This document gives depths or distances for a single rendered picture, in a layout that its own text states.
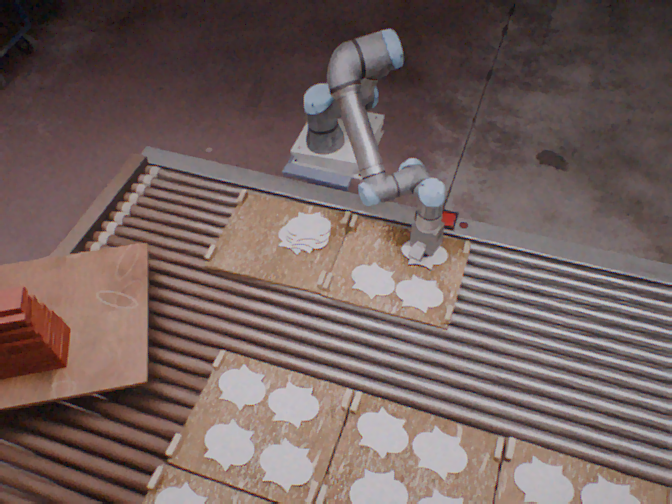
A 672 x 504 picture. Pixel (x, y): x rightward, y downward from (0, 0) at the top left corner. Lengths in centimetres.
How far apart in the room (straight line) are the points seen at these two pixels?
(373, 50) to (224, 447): 119
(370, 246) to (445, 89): 237
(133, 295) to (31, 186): 222
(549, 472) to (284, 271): 97
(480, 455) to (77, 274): 129
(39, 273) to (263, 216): 73
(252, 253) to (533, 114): 255
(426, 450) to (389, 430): 11
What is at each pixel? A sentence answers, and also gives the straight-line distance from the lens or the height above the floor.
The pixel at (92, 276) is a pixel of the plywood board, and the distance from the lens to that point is 203.
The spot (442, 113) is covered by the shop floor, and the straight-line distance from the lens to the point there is 409.
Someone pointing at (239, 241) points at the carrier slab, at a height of 94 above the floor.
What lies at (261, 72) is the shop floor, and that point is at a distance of 449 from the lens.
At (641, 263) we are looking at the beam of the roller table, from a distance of 224.
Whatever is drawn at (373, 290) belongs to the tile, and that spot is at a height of 94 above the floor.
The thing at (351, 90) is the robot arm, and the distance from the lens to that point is 187.
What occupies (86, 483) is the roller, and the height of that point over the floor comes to 92.
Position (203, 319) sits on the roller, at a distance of 198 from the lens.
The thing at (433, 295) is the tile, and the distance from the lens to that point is 195.
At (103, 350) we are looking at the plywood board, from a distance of 186.
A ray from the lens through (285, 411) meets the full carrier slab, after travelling 175.
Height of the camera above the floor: 253
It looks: 51 degrees down
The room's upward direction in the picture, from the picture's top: 3 degrees counter-clockwise
